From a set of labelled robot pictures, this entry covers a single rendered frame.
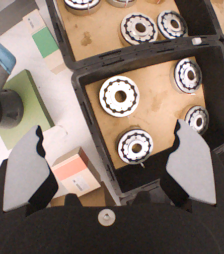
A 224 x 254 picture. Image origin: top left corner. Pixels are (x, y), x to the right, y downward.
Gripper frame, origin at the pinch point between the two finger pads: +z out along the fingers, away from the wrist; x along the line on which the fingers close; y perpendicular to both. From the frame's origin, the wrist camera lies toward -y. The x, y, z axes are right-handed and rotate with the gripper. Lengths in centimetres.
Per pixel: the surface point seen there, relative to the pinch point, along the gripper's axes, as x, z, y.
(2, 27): -41, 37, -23
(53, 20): -9.9, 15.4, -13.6
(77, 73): -5.3, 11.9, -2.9
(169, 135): 18.9, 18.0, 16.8
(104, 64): -0.5, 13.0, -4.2
